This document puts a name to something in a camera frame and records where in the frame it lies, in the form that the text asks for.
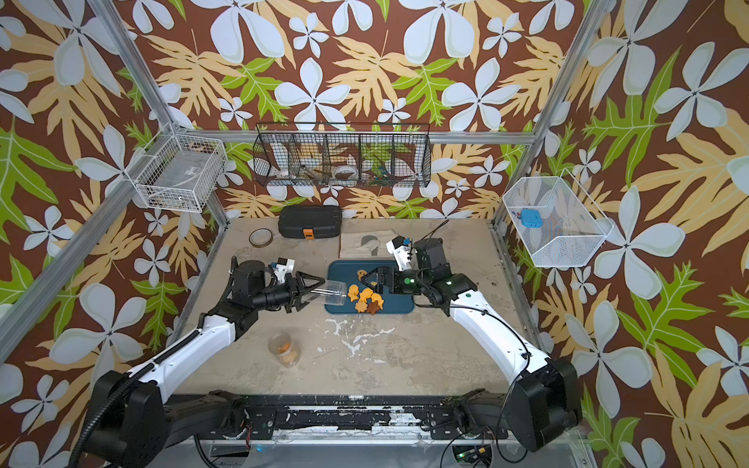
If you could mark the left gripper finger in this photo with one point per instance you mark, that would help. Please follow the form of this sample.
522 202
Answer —
308 281
301 302

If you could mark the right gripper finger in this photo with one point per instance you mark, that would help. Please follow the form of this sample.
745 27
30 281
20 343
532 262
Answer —
378 275
378 287

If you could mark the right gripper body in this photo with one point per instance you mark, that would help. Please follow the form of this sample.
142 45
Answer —
409 283

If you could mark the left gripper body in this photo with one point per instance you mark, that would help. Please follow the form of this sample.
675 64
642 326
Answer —
281 294

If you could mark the clear jar brown cookies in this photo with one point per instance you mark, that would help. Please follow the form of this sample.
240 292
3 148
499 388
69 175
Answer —
331 292

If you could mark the clear jar orange cookies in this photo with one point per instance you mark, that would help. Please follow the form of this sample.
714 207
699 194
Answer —
283 347

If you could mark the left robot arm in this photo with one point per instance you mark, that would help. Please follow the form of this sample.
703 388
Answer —
130 419

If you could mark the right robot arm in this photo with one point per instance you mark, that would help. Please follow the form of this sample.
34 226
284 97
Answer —
543 398

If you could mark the orange fish cookie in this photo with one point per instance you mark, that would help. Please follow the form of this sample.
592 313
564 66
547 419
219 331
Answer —
366 295
378 300

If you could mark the brown star cookie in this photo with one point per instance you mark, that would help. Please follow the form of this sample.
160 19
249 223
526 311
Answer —
373 308

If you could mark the teal plastic tray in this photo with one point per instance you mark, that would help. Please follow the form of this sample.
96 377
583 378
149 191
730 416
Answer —
346 271

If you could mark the black tool case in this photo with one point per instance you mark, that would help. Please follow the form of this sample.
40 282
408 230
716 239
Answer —
310 222

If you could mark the brown tape roll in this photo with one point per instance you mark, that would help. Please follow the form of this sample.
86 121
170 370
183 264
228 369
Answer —
261 238

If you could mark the blue object in basket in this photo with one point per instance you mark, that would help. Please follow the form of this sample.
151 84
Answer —
531 218

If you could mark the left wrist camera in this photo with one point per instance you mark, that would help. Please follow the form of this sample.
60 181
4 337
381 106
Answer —
282 268

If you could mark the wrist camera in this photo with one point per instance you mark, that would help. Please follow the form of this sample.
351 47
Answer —
402 250
282 268

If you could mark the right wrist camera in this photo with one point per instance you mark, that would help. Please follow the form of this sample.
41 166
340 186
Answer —
402 250

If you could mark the black wire basket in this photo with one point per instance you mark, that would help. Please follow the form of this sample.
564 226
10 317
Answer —
348 155

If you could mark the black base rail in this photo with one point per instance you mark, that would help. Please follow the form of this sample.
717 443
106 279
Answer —
431 418

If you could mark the white wire basket right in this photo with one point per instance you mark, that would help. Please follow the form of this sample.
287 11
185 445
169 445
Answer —
574 225

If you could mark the white wire basket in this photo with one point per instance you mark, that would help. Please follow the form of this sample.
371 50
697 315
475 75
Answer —
574 225
177 171

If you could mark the white wire basket left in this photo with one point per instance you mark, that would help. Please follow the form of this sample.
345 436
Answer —
177 171

